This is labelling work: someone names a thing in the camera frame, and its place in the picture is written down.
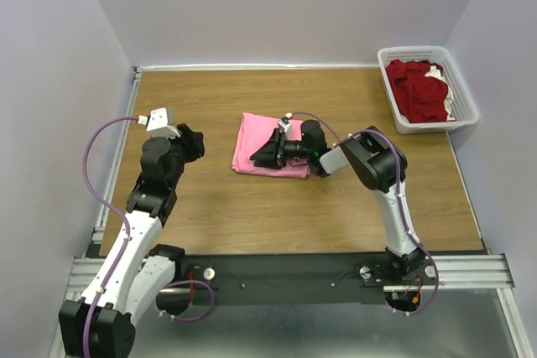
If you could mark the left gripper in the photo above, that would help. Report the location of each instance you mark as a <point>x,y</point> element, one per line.
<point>195,147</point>

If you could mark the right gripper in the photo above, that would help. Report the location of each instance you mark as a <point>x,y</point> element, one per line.
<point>272,153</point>

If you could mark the pink t shirt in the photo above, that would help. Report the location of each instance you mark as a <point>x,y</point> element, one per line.
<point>254,131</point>

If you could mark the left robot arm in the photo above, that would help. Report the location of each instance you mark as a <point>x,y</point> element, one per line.
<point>102,321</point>

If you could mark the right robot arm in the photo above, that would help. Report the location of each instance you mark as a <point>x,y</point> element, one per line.
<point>378,164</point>

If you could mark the red t shirt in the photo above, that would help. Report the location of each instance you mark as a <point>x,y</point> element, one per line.
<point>419,98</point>

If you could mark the white plastic basket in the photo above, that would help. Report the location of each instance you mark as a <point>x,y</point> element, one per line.
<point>464,109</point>

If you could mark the white cloth in basket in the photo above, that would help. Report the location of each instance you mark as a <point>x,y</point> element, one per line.
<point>436,72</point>

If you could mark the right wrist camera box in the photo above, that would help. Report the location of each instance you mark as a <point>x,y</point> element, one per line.
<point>285,124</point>

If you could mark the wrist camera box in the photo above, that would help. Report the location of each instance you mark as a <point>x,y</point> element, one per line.
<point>159,123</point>
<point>285,124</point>

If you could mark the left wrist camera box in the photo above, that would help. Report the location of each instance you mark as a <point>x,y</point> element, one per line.
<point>159,123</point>

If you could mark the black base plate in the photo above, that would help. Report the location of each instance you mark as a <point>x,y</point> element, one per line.
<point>293,279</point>

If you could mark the aluminium frame rail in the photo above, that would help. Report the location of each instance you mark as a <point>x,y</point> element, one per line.
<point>456,272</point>

